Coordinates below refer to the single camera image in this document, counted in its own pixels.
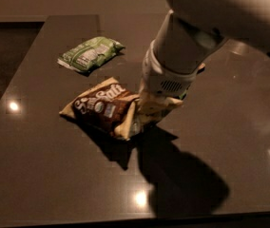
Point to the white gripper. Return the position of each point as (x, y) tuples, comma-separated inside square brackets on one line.
[(163, 77)]

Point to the brown sea salt chip bag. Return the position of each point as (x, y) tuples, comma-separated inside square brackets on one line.
[(108, 107)]

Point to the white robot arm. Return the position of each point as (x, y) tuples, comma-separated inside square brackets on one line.
[(191, 32)]

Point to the green dang rice chip bag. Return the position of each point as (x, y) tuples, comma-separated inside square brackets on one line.
[(201, 69)]

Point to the light green snack bag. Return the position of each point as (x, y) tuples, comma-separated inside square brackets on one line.
[(90, 54)]

